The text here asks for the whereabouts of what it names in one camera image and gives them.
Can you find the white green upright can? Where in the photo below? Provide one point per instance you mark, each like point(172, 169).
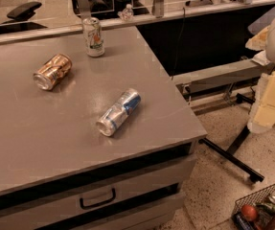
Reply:
point(92, 32)

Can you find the grey drawer cabinet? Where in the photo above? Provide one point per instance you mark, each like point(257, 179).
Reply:
point(148, 190)

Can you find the red apple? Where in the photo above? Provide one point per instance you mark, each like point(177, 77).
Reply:
point(249, 212)

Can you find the silver blue redbull can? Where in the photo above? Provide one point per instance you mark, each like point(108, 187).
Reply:
point(116, 114)

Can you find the orange soda can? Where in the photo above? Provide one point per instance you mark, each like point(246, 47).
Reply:
point(52, 72)

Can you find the black wire basket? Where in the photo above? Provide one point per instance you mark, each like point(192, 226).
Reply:
point(264, 202)

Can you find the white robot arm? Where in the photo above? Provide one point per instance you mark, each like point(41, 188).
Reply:
point(269, 52)

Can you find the black metal stand frame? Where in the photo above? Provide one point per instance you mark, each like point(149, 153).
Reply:
point(230, 152)

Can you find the small clear plastic bottle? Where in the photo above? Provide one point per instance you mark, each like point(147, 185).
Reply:
point(127, 13)

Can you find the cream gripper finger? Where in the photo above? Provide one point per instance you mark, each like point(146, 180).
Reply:
point(258, 41)
point(261, 119)

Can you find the black drawer handle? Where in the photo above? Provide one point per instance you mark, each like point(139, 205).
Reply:
point(98, 201)

